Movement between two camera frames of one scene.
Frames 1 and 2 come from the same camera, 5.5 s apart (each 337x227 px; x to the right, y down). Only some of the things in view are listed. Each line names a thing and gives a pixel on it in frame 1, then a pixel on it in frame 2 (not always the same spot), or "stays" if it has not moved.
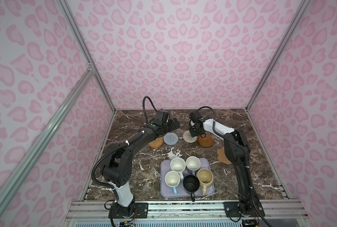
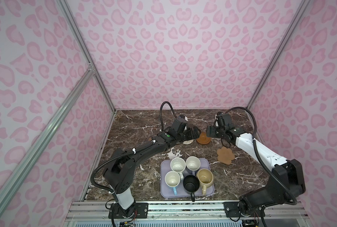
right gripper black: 192,134 to 212,134
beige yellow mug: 206,178 stays
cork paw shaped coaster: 221,157 stays
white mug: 193,163 stays
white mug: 178,164 stays
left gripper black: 172,126 to 191,135
